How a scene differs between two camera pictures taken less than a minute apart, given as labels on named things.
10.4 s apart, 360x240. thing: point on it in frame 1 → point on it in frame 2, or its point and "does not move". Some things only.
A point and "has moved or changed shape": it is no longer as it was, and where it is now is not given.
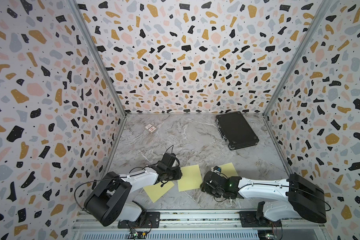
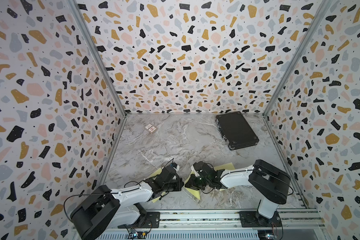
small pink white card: x=150 y=128 does not move
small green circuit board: x=137 y=235 does not move
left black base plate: x=150 y=220 does not move
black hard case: x=236 y=130 does not move
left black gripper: x=178 y=176 → x=179 y=186
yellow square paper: x=191 y=178 has moved or changed shape
